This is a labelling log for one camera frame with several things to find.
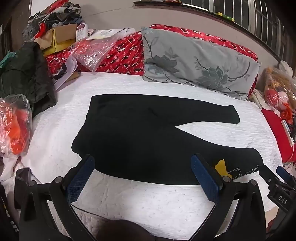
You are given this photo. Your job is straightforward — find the red floral quilt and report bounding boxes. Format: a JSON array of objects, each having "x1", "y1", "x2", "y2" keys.
[{"x1": 45, "y1": 23, "x2": 259, "y2": 77}]

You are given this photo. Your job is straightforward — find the yellow tag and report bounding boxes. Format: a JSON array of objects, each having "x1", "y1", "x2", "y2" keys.
[{"x1": 214, "y1": 159, "x2": 228, "y2": 176}]

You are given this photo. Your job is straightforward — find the white power strip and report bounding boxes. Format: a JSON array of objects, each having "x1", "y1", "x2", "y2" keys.
[{"x1": 281, "y1": 119, "x2": 296, "y2": 146}]

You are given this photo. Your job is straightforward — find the white bottle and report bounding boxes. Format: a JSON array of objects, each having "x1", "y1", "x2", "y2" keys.
[{"x1": 76, "y1": 23, "x2": 89, "y2": 42}]

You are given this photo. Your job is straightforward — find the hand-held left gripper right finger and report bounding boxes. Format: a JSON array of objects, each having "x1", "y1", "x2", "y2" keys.
[{"x1": 190, "y1": 153, "x2": 270, "y2": 241}]

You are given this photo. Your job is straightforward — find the barred window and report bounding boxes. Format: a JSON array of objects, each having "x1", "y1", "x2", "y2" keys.
[{"x1": 178, "y1": 0, "x2": 296, "y2": 58}]

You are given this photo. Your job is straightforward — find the clear plastic bag red contents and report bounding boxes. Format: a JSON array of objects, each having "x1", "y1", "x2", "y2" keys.
[{"x1": 70, "y1": 35, "x2": 126, "y2": 72}]

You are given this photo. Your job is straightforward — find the plastic bag orange contents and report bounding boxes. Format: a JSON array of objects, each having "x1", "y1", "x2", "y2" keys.
[{"x1": 0, "y1": 94, "x2": 33, "y2": 158}]

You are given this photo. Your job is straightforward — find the dark cloth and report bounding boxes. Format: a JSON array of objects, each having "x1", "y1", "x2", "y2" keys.
[{"x1": 96, "y1": 220, "x2": 160, "y2": 241}]

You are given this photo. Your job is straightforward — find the white quilted blanket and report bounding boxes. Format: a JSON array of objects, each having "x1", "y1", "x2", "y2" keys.
[{"x1": 14, "y1": 72, "x2": 284, "y2": 241}]

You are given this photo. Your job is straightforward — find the grey floral pillow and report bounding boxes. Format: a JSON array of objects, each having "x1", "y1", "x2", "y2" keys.
[{"x1": 141, "y1": 27, "x2": 261, "y2": 100}]

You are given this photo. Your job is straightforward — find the black pants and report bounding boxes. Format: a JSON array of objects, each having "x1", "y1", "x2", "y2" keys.
[{"x1": 71, "y1": 94, "x2": 264, "y2": 186}]

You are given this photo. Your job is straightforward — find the dark green jacket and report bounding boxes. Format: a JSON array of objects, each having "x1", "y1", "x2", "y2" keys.
[{"x1": 0, "y1": 42, "x2": 58, "y2": 117}]

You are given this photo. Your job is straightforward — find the bag of stuffed toys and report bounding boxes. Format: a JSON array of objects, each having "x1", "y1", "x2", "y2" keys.
[{"x1": 264, "y1": 60, "x2": 296, "y2": 118}]

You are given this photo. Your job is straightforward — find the plain red cloth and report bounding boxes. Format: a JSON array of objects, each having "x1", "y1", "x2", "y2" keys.
[{"x1": 261, "y1": 108, "x2": 296, "y2": 164}]

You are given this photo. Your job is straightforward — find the cardboard box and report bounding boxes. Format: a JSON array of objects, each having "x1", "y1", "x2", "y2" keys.
[{"x1": 35, "y1": 23, "x2": 78, "y2": 56}]

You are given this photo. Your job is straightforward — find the white papers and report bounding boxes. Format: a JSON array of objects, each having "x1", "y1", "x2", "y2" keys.
[{"x1": 52, "y1": 56, "x2": 79, "y2": 91}]

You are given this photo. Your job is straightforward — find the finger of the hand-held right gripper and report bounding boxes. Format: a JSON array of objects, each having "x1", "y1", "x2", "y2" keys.
[
  {"x1": 259, "y1": 164, "x2": 281, "y2": 189},
  {"x1": 276, "y1": 165, "x2": 296, "y2": 186}
]

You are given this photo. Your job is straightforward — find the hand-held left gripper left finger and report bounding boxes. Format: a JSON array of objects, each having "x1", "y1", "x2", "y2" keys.
[{"x1": 19, "y1": 154, "x2": 97, "y2": 241}]

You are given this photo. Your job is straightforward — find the pile of clothes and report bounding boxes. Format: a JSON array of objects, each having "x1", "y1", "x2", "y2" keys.
[{"x1": 23, "y1": 0, "x2": 85, "y2": 30}]

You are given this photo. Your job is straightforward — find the green box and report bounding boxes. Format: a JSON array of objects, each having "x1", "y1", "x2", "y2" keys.
[{"x1": 215, "y1": 11, "x2": 234, "y2": 22}]

